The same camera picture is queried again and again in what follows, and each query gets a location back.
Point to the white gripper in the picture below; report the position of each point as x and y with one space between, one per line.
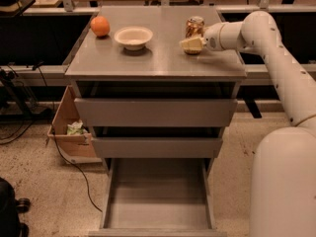
213 39

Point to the orange soda can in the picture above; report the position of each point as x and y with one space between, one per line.
194 27

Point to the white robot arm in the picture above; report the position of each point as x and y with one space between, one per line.
283 184

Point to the grey drawer cabinet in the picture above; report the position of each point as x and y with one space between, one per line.
102 69

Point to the grey top drawer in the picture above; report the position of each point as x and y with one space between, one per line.
156 113

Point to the grey middle drawer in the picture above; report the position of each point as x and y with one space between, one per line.
161 147

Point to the grey open bottom drawer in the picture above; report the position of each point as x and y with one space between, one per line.
157 198

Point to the white paper bowl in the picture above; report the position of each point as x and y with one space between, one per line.
133 38

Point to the orange fruit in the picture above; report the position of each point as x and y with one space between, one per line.
100 26

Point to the crumpled paper in box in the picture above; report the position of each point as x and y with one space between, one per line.
76 128

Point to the cardboard box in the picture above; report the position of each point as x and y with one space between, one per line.
75 148

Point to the black wheeled chair base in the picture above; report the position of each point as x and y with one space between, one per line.
10 207

